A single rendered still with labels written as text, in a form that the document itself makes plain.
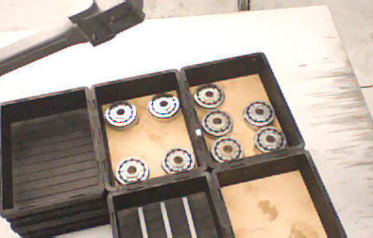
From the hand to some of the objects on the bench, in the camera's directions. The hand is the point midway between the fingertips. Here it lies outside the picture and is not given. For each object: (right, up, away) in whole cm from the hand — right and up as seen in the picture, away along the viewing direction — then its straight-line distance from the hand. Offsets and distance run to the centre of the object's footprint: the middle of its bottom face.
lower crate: (+20, -20, +27) cm, 39 cm away
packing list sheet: (-18, -12, +33) cm, 40 cm away
